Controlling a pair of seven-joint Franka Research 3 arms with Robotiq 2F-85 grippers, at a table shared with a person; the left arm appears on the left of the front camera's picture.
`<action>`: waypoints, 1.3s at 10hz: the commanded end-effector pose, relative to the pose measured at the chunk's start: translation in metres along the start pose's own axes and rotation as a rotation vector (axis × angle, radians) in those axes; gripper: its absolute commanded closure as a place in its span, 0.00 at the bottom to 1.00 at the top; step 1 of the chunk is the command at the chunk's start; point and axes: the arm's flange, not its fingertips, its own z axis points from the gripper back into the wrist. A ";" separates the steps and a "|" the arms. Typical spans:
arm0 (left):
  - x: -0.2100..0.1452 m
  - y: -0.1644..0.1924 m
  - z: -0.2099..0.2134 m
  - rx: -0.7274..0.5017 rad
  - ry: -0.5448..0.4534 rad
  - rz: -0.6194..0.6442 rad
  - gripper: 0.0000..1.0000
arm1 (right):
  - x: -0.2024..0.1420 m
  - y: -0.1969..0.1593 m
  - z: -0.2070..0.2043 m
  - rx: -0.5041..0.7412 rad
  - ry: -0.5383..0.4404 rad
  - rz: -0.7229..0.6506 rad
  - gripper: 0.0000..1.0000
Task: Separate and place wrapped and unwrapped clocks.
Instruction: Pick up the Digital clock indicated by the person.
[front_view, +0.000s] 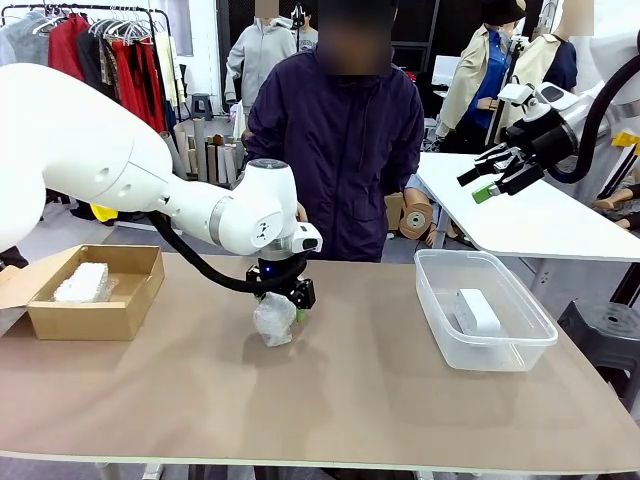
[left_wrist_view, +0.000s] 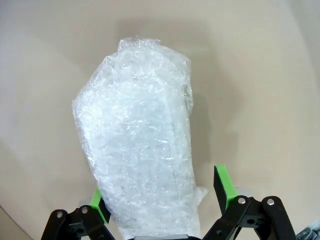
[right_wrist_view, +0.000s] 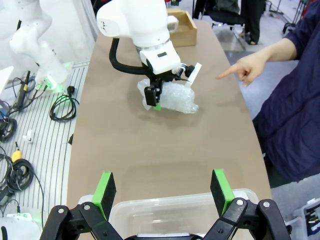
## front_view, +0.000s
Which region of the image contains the open brown cardboard box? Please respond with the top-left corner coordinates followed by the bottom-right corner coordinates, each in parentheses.
top-left (0, 243), bottom-right (166, 342)

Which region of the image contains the clear plastic container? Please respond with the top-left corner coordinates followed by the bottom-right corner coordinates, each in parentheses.
top-left (413, 248), bottom-right (560, 373)

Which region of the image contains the long red dress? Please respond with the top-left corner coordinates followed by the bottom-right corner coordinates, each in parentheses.
top-left (110, 38), bottom-right (167, 134)

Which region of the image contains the black tripod stand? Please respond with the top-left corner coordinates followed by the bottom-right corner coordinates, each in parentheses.
top-left (492, 34), bottom-right (529, 146)

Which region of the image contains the beige cardboard tube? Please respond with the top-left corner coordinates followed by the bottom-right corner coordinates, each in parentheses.
top-left (173, 123), bottom-right (194, 177)

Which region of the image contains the white side table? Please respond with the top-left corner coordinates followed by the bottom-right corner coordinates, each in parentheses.
top-left (414, 152), bottom-right (640, 264)

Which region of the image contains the tall grey cardboard tube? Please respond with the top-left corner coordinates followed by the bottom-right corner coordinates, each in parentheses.
top-left (193, 117), bottom-right (208, 182)

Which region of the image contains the grey fuzzy coat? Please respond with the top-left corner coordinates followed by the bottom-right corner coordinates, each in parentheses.
top-left (0, 10), bottom-right (51, 69)

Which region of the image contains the person in purple jacket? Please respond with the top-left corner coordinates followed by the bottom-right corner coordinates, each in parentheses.
top-left (244, 0), bottom-right (426, 264)

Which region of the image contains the brown cardboard spool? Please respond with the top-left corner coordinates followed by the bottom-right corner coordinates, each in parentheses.
top-left (398, 188), bottom-right (436, 242)

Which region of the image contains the bubble-wrapped white clock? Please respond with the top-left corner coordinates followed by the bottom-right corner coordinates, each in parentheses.
top-left (252, 292), bottom-right (297, 349)
top-left (52, 261), bottom-right (119, 305)

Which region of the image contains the black plastic stool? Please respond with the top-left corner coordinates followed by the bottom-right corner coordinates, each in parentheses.
top-left (557, 298), bottom-right (640, 401)

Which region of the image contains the black metal clothes rack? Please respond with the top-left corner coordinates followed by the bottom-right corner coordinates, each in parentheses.
top-left (0, 3), bottom-right (174, 136)

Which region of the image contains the background person grey shirt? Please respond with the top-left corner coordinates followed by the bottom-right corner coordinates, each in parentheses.
top-left (294, 2), bottom-right (321, 51)

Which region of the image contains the unwrapped white digital clock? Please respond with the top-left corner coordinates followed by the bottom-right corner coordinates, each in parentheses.
top-left (451, 287), bottom-right (504, 337)

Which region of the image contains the mannequin beige coat navy top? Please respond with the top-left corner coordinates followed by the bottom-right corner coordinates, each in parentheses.
top-left (509, 0), bottom-right (596, 96)

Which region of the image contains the brown patterned garment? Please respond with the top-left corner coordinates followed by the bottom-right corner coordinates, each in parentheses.
top-left (98, 38), bottom-right (121, 101)

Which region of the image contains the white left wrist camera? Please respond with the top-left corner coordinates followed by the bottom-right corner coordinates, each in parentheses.
top-left (294, 224), bottom-right (325, 254)

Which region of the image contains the red coat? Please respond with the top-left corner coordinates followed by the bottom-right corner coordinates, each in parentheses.
top-left (47, 13), bottom-right (91, 84)

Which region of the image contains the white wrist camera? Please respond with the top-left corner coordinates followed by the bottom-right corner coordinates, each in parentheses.
top-left (294, 224), bottom-right (325, 254)
top-left (498, 82), bottom-right (536, 109)

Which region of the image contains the small brown cardboard box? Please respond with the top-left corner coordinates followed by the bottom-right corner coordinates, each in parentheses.
top-left (383, 192), bottom-right (406, 232)

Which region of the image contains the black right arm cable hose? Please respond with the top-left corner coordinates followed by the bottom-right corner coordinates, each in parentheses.
top-left (547, 52), bottom-right (640, 185)

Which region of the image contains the cream garment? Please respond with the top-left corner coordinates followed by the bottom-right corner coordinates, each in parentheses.
top-left (152, 32), bottom-right (181, 106)

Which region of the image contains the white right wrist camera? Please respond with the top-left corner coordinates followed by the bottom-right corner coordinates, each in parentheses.
top-left (498, 82), bottom-right (536, 109)

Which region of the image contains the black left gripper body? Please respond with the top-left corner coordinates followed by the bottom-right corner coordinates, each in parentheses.
top-left (244, 255), bottom-right (317, 309)

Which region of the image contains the grey plastic stool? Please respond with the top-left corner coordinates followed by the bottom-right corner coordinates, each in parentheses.
top-left (189, 92), bottom-right (215, 123)

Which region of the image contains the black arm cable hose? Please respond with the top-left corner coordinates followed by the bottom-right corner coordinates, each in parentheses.
top-left (547, 52), bottom-right (640, 185)
top-left (148, 212), bottom-right (309, 296)

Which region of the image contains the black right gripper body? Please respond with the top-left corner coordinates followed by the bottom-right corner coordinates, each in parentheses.
top-left (496, 111), bottom-right (580, 197)

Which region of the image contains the white computer case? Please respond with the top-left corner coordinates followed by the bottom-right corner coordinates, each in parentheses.
top-left (422, 117), bottom-right (441, 151)

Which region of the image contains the mannequin beige coat blue shirt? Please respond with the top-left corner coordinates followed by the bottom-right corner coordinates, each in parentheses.
top-left (435, 0), bottom-right (526, 151)

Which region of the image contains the wide grey cardboard tube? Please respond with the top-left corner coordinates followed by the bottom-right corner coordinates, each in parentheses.
top-left (159, 130), bottom-right (184, 174)

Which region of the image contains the black garment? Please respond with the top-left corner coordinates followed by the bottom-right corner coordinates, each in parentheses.
top-left (74, 32), bottom-right (109, 99)

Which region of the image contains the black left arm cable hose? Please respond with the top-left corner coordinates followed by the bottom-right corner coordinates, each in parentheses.
top-left (148, 212), bottom-right (309, 296)

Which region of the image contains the person in grey hoodie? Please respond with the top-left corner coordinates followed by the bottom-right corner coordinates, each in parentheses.
top-left (224, 0), bottom-right (299, 119)

